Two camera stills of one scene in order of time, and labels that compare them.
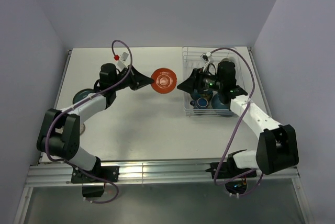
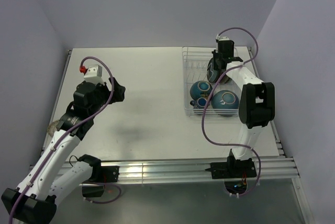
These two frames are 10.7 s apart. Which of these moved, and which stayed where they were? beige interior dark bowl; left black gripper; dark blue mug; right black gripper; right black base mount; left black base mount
Moved: right black gripper; left black gripper
Stayed: beige interior dark bowl; dark blue mug; right black base mount; left black base mount
